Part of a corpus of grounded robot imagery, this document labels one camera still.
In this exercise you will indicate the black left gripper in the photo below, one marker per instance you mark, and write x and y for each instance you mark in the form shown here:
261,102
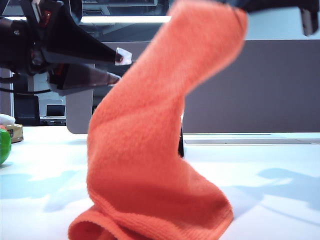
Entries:
17,45

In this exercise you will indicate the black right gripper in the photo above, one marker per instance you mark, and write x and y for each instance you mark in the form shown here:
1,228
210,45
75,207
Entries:
310,17

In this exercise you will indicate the orange microfiber cloth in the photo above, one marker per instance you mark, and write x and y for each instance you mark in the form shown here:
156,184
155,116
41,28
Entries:
150,125

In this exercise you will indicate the open laptop computer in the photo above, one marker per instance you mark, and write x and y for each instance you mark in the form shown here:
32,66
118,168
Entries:
56,111

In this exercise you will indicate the background office desk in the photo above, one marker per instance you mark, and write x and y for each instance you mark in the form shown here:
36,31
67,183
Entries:
52,120

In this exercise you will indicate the long ceiling light strip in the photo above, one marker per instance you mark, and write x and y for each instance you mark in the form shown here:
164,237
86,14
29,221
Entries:
125,19

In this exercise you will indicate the black office chair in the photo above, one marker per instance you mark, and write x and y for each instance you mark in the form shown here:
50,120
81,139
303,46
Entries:
27,110

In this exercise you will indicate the narrow grey partition panel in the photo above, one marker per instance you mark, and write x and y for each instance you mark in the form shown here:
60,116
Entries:
5,100

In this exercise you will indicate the large grey desk partition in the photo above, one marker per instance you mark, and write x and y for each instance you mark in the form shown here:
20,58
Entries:
250,87

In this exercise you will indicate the white tissue sheet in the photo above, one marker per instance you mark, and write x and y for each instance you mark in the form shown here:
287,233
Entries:
6,119

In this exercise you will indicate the tan tissue box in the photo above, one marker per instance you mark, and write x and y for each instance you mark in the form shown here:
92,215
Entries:
17,133

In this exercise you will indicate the green round toy fruit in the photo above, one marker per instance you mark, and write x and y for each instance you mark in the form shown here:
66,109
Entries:
4,147

